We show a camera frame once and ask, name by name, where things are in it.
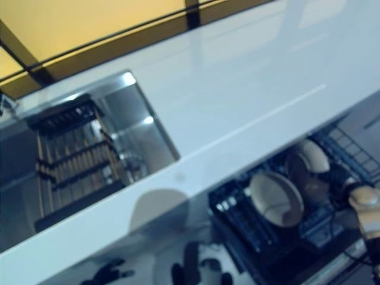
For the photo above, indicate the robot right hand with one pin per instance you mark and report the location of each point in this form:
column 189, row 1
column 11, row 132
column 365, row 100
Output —
column 341, row 184

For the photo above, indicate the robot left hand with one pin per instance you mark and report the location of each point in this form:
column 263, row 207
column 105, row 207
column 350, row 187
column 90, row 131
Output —
column 108, row 271

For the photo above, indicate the cream ceramic plate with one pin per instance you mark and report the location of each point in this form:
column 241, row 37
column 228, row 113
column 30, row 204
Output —
column 308, row 169
column 276, row 199

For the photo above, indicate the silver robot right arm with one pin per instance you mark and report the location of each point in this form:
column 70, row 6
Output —
column 368, row 205

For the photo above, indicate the black built-in dishwasher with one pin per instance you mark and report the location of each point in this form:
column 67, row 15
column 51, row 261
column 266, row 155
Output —
column 282, row 255

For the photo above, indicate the white cabinet door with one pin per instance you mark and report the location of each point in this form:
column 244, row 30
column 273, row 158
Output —
column 148, row 267

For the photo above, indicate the black sink drying rack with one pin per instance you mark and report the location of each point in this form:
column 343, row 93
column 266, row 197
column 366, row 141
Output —
column 77, row 160

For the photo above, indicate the stainless steel sink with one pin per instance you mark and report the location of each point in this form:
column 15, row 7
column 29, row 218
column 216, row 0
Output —
column 139, row 133

